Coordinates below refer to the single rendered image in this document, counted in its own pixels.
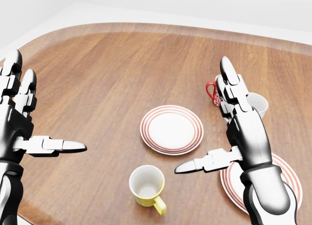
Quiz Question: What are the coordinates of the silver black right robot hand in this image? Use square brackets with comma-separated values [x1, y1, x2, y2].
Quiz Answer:
[174, 56, 273, 174]

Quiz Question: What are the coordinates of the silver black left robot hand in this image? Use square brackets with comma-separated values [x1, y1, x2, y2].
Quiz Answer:
[0, 48, 88, 165]

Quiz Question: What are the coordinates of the plain white mug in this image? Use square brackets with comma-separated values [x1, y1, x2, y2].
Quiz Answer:
[245, 92, 269, 119]

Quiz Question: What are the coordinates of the red and white patterned mug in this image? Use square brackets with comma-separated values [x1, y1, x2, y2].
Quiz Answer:
[205, 75, 244, 108]

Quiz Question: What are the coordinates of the white plate with red rings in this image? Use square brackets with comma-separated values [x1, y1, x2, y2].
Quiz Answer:
[139, 105, 204, 156]
[220, 152, 303, 214]

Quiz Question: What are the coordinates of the yellow and white mug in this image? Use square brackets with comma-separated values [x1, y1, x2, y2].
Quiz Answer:
[129, 164, 167, 216]

